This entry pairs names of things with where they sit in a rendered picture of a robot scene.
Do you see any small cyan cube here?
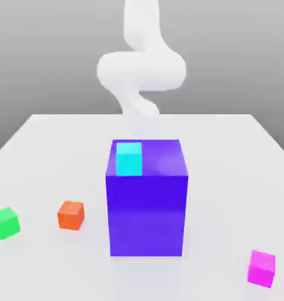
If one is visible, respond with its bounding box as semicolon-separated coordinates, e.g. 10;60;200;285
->
116;142;143;177

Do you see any small orange cube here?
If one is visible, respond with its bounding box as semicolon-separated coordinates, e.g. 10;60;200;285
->
56;200;85;231

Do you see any small green cube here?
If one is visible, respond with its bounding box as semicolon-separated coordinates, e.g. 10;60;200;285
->
0;206;21;241

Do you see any small magenta cube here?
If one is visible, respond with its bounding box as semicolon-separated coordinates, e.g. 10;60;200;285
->
246;249;276;289

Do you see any large purple box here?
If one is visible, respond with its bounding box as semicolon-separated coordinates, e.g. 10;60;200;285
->
105;139;189;257

